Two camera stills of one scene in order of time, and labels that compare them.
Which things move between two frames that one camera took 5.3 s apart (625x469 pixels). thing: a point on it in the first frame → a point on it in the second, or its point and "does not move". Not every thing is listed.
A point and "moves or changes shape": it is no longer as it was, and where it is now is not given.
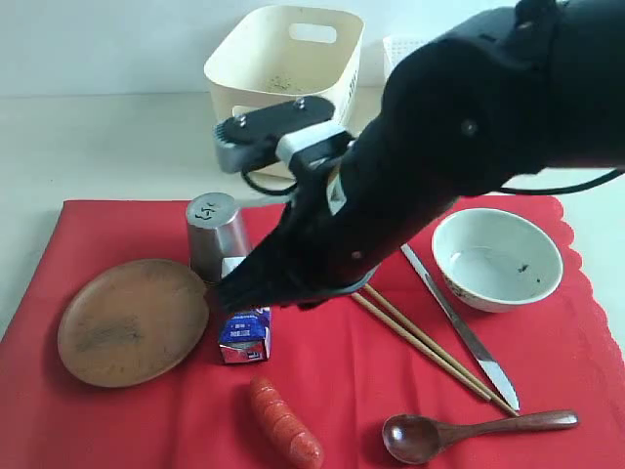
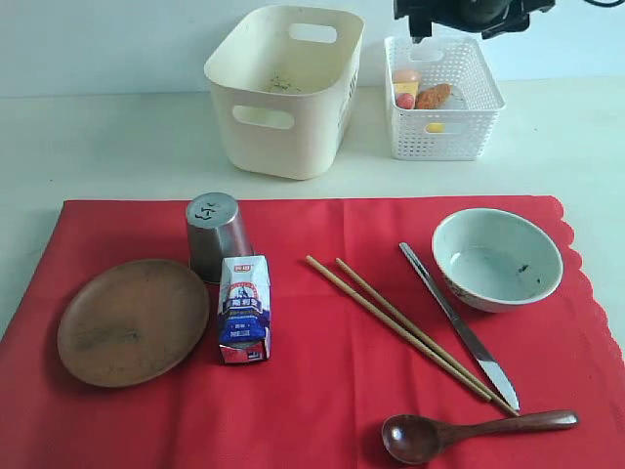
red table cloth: [479, 343] does not move
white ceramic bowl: [497, 260] does not move
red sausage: [299, 446] moves or changes shape
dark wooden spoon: [412, 438] does not move
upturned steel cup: [216, 232] does not move
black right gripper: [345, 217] → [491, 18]
